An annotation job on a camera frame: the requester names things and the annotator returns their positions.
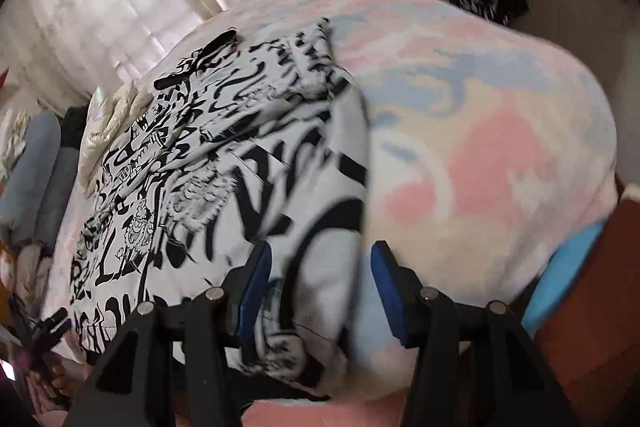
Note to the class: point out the pastel tie-dye bed cover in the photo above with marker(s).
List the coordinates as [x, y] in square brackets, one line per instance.
[487, 150]

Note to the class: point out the rolled blue-grey blanket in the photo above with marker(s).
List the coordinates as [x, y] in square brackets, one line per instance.
[34, 201]

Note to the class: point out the white folded clothes on blanket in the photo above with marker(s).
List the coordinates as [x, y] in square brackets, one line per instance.
[13, 130]

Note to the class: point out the white black graffiti print jacket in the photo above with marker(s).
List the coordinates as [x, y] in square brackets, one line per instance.
[242, 143]

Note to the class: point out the cream puffer jacket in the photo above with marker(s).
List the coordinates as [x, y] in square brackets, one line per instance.
[109, 115]

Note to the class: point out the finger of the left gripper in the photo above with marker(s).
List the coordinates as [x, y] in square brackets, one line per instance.
[48, 333]

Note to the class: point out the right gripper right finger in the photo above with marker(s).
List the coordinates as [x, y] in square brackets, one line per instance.
[477, 361]

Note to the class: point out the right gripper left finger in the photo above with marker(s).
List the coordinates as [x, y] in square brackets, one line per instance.
[130, 384]

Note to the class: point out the black garment by bed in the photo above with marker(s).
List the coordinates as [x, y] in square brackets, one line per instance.
[73, 126]

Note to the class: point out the blue mattress sheet edge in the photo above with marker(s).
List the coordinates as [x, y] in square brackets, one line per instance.
[559, 276]

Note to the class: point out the person left hand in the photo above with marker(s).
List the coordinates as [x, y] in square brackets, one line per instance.
[66, 377]

